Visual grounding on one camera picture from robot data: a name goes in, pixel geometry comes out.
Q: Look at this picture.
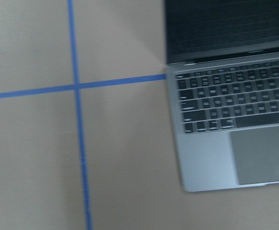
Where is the grey laptop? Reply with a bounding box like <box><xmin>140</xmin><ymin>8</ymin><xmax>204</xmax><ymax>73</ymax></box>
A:
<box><xmin>164</xmin><ymin>0</ymin><xmax>279</xmax><ymax>192</ymax></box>

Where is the blue tape strip crosswise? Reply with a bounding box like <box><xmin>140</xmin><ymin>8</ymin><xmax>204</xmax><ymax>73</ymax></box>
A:
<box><xmin>0</xmin><ymin>74</ymin><xmax>166</xmax><ymax>99</ymax></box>

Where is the blue tape strip lengthwise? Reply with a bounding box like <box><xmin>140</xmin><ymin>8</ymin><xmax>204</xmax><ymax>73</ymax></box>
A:
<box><xmin>67</xmin><ymin>0</ymin><xmax>93</xmax><ymax>230</ymax></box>

